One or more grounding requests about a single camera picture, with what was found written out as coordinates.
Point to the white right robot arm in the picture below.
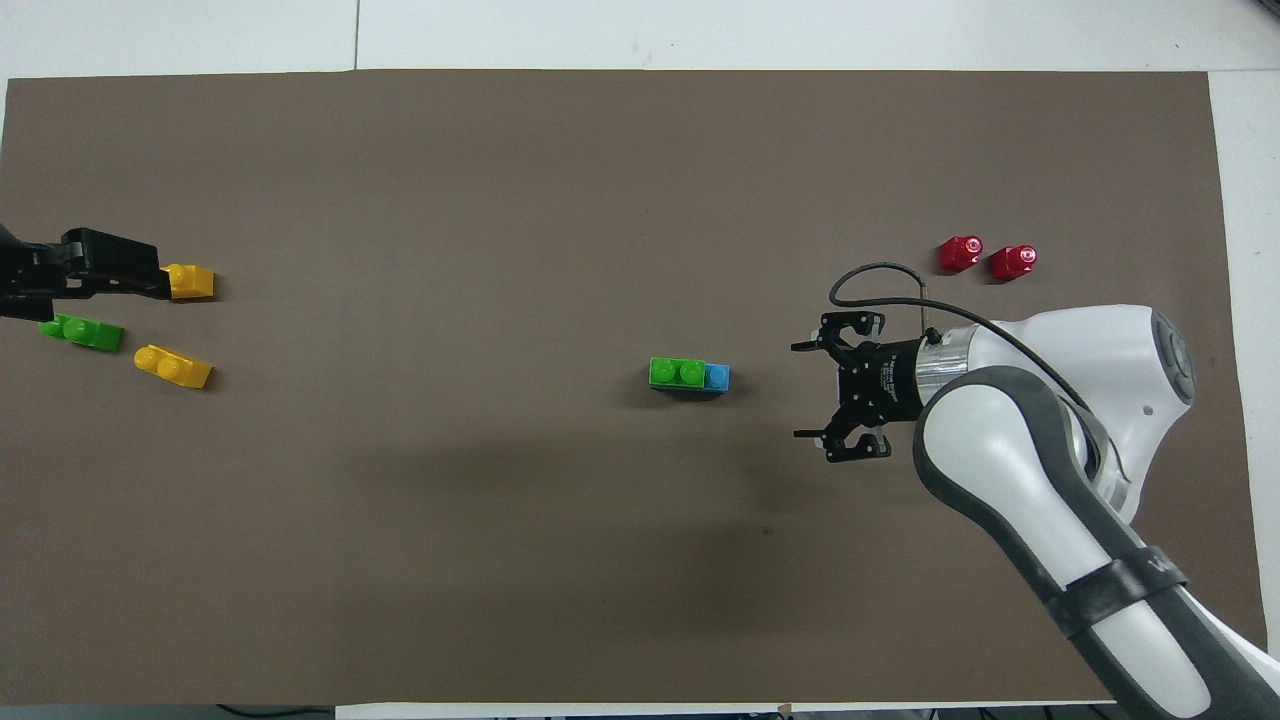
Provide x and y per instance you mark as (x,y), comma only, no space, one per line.
(1010,470)

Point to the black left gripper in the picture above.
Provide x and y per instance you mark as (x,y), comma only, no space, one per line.
(30,270)

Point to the yellow two-stud block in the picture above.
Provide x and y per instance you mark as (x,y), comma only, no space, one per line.
(172,367)
(192,282)

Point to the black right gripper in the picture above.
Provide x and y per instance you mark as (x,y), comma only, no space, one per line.
(885,382)

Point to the red single-stud block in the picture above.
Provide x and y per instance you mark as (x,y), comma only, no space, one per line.
(1012,263)
(960,253)

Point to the green two-stud block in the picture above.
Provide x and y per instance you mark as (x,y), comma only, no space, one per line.
(676,372)
(88,331)

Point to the brown table mat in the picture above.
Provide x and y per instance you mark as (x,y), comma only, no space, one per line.
(500,250)

